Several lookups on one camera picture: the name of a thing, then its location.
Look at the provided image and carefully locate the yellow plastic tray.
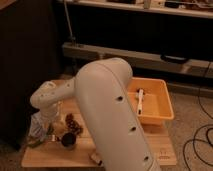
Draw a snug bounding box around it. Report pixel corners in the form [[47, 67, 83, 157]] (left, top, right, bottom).
[[128, 77, 174, 125]]

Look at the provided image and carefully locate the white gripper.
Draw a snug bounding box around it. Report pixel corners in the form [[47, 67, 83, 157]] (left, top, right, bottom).
[[40, 103, 61, 129]]

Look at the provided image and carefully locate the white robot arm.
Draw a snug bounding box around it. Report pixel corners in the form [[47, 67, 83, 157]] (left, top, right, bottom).
[[30, 58, 161, 171]]

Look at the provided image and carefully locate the blue grey cloth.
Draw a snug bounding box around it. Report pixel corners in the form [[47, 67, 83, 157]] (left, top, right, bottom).
[[28, 112, 46, 141]]

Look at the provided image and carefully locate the black floor cable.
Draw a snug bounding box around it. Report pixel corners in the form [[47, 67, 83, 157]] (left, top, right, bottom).
[[182, 61, 213, 171]]

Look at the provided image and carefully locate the white wall shelf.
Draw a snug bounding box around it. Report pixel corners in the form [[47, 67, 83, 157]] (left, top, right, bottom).
[[56, 0, 213, 19]]

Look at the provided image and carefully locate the metal pole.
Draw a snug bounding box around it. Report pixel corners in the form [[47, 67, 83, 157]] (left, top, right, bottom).
[[63, 0, 76, 44]]

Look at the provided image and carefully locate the brown grape bunch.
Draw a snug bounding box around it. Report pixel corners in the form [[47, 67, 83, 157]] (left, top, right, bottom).
[[65, 113, 83, 135]]

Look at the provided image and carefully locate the green pepper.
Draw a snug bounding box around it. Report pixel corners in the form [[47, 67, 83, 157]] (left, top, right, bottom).
[[27, 125, 54, 148]]

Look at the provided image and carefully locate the low grey bench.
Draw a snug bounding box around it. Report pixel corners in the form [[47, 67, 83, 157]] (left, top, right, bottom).
[[62, 42, 213, 79]]

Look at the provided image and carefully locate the black device on bench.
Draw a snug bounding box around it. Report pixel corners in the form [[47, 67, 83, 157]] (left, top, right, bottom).
[[160, 55, 189, 64]]

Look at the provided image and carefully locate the white brush in tray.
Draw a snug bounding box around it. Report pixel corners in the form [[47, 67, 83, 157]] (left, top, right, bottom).
[[136, 89, 144, 115]]

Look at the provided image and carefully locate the wooden block brush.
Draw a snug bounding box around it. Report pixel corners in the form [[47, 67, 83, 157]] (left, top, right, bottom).
[[90, 152, 103, 166]]

